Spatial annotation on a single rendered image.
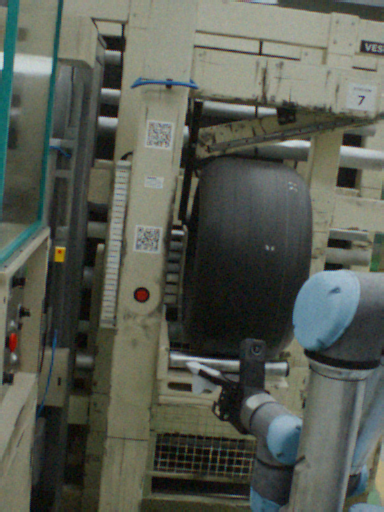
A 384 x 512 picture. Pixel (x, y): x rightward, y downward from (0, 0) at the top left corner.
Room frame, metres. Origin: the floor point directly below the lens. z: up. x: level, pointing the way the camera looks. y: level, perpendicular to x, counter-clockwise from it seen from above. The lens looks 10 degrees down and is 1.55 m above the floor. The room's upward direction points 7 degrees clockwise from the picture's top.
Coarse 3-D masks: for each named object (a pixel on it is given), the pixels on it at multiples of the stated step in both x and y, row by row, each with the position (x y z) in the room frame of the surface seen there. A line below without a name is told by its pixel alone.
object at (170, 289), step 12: (180, 228) 2.59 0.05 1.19; (180, 240) 2.60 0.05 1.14; (180, 252) 2.57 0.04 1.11; (168, 264) 2.46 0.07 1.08; (180, 264) 2.49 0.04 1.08; (168, 276) 2.47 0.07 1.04; (180, 276) 2.46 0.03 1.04; (168, 288) 2.46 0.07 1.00; (180, 288) 2.46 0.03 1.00; (168, 300) 2.47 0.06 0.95
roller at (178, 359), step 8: (176, 352) 2.00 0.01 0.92; (184, 352) 2.01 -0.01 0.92; (176, 360) 1.99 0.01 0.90; (184, 360) 1.99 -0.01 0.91; (192, 360) 1.99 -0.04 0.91; (200, 360) 1.99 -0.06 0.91; (208, 360) 2.00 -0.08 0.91; (216, 360) 2.00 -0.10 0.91; (224, 360) 2.00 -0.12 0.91; (232, 360) 2.01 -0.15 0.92; (272, 360) 2.03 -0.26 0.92; (216, 368) 2.00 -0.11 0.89; (224, 368) 2.00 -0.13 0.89; (232, 368) 2.00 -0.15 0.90; (272, 368) 2.01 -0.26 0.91; (280, 368) 2.01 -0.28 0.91; (288, 368) 2.01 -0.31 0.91; (280, 376) 2.02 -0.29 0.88
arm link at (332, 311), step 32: (320, 288) 1.05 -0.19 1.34; (352, 288) 1.03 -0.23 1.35; (320, 320) 1.03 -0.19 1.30; (352, 320) 1.01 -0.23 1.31; (320, 352) 1.04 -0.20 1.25; (352, 352) 1.02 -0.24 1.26; (320, 384) 1.05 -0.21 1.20; (352, 384) 1.04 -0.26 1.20; (320, 416) 1.04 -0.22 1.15; (352, 416) 1.04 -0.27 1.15; (320, 448) 1.04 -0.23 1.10; (352, 448) 1.06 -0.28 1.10; (320, 480) 1.04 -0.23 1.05
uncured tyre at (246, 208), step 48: (240, 192) 1.96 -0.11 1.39; (288, 192) 1.98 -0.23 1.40; (192, 240) 2.35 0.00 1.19; (240, 240) 1.88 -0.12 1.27; (288, 240) 1.90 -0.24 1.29; (192, 288) 1.95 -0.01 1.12; (240, 288) 1.87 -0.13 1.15; (288, 288) 1.88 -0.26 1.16; (192, 336) 1.99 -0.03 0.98; (240, 336) 1.93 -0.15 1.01; (288, 336) 1.95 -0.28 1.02
